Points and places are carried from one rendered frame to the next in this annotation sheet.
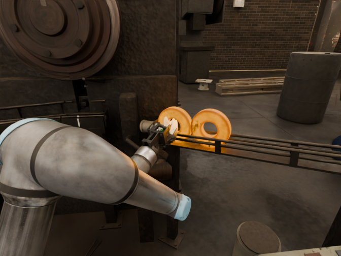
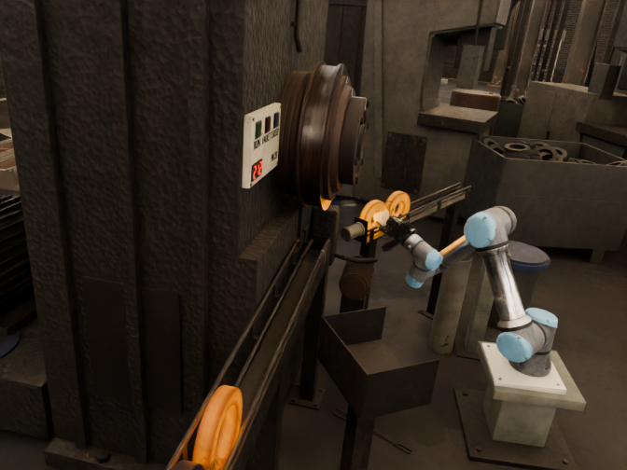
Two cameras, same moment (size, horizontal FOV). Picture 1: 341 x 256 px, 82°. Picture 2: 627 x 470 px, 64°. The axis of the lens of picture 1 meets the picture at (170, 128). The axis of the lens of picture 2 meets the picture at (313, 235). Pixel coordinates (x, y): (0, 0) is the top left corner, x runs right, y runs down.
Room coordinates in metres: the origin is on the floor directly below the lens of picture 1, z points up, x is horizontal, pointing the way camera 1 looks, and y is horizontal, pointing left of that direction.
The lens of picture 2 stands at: (0.45, 2.03, 1.45)
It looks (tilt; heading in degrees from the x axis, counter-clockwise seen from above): 22 degrees down; 286
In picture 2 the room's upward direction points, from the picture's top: 5 degrees clockwise
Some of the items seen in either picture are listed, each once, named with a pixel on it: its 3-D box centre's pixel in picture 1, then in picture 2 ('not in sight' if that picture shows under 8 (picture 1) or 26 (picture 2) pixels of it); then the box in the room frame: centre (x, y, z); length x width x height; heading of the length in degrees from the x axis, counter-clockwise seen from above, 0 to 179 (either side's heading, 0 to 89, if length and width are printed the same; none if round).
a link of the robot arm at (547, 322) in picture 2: not in sight; (537, 328); (0.08, 0.23, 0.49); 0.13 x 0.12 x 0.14; 60
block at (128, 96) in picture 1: (130, 117); (323, 234); (0.94, 0.21, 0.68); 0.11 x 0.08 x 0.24; 6
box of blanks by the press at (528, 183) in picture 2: not in sight; (536, 194); (-0.13, -2.13, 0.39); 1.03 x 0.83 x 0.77; 21
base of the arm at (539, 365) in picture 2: not in sight; (532, 353); (0.07, 0.22, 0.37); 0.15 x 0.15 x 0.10
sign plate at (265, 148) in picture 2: not in sight; (263, 143); (0.97, 0.79, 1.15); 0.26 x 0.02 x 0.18; 96
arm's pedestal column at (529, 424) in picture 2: not in sight; (517, 404); (0.07, 0.22, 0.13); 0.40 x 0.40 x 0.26; 12
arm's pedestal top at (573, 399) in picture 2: not in sight; (526, 373); (0.07, 0.22, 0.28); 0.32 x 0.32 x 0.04; 12
